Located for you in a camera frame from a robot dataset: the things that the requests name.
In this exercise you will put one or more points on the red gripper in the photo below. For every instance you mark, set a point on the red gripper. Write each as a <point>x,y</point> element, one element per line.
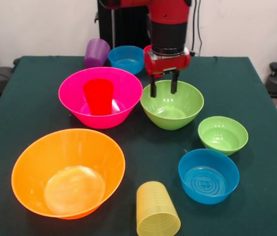
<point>168,65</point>

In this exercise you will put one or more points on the large green plastic bowl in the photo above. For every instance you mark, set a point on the large green plastic bowl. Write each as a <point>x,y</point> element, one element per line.
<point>171,110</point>

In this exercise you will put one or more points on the large pink plastic bowl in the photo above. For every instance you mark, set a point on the large pink plastic bowl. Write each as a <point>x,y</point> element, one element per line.
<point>128,98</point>

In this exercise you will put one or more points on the crimson pink plastic cup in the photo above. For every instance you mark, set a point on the crimson pink plastic cup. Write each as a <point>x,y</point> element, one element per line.
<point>147,49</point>

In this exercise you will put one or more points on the blue plastic bowl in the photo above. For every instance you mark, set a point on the blue plastic bowl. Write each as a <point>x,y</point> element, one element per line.
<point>208,179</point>
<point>126,60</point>

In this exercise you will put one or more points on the red plastic cup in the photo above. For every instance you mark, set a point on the red plastic cup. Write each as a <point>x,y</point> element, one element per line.
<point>99,98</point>

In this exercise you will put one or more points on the purple plastic cup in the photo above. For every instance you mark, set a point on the purple plastic cup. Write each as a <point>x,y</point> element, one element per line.
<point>95,52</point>

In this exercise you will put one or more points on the small green plastic bowl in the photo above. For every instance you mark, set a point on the small green plastic bowl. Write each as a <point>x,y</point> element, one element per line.
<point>223,136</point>

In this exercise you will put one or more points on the yellow plastic cup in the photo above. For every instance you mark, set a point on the yellow plastic cup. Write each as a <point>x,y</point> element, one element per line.
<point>153,204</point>

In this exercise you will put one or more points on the orange plastic bowl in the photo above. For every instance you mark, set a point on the orange plastic bowl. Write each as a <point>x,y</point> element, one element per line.
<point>67,172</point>

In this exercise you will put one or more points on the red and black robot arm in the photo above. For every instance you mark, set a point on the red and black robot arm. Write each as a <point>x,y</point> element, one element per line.
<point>168,24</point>

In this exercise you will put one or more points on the dark green table cloth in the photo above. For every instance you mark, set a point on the dark green table cloth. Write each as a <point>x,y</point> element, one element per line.
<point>239,196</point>

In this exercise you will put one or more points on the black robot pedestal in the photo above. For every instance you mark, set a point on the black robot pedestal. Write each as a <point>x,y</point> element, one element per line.
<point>128,29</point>

